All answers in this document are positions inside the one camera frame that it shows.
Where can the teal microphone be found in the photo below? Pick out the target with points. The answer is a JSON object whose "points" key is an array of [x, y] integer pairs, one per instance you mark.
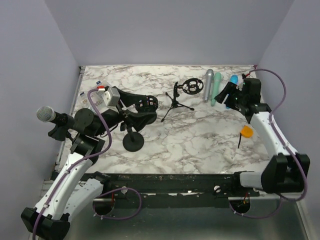
{"points": [[217, 78]]}

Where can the small white plastic piece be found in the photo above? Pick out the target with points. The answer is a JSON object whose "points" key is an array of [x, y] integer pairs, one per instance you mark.
{"points": [[229, 155]]}

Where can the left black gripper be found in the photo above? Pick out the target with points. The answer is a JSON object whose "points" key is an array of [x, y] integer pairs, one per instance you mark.
{"points": [[138, 120]]}

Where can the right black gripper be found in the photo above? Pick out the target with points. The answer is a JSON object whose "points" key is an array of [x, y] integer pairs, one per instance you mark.
{"points": [[229, 89]]}

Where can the orange tape measure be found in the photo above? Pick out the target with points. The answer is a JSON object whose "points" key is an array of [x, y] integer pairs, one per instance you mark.
{"points": [[246, 132]]}

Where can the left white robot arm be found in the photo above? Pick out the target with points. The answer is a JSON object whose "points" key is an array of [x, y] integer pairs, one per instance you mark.
{"points": [[50, 218]]}

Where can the black microphone silver grille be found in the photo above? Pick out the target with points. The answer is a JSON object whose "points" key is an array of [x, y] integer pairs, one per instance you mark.
{"points": [[47, 114]]}

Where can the black round-base shock mount stand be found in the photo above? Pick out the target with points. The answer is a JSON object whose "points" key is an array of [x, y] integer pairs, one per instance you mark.
{"points": [[146, 106]]}

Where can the grey microphone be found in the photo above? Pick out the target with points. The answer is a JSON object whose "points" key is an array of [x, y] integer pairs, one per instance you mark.
{"points": [[207, 85]]}

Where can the clear plastic screw box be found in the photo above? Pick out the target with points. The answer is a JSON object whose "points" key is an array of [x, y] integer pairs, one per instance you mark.
{"points": [[97, 100]]}

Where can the black tripod shock mount stand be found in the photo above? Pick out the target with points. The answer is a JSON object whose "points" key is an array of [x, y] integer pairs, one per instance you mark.
{"points": [[191, 86]]}

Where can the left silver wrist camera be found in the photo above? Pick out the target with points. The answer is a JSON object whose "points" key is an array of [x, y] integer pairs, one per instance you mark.
{"points": [[110, 95]]}

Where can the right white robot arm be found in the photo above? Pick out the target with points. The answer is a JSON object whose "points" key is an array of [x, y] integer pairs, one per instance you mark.
{"points": [[286, 169]]}

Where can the black round-base mic stand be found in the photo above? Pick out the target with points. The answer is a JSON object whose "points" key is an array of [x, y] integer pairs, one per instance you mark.
{"points": [[61, 132]]}

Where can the blue microphone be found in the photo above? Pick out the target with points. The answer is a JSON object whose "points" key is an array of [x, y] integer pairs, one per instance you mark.
{"points": [[233, 79]]}

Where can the black round-base clip stand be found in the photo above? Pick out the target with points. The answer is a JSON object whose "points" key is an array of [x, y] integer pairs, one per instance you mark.
{"points": [[133, 141]]}

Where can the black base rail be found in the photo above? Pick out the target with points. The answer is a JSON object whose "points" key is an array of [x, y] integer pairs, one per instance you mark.
{"points": [[173, 190]]}

